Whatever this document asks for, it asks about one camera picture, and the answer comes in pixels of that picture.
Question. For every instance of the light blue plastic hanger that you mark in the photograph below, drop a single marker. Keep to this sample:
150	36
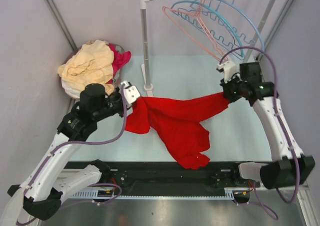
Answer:
239	40

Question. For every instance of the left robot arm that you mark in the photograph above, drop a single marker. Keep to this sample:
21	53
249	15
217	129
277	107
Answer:
42	193

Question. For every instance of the red t shirt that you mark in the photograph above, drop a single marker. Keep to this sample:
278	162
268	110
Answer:
178	125

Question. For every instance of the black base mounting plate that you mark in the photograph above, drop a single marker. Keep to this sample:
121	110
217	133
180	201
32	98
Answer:
171	179

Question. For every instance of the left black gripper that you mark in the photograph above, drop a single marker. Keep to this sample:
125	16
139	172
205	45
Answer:
116	93

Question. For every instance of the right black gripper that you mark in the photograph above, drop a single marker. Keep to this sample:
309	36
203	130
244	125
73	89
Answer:
225	86

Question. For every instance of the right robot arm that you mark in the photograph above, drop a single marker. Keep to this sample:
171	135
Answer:
289	165

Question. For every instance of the silver white clothes rack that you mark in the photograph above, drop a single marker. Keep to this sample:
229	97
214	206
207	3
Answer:
146	43

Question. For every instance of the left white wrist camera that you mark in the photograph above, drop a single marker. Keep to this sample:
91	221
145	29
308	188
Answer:
129	92

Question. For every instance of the teal plastic hanger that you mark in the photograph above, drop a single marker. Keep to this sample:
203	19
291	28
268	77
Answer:
192	11

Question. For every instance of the white slotted cable duct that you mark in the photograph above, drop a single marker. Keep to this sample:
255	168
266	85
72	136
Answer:
105	194

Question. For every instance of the magenta pink garment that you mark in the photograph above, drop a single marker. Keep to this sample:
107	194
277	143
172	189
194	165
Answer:
120	60

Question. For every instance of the dark blue wavy hanger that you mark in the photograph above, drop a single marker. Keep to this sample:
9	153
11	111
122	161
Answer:
220	30

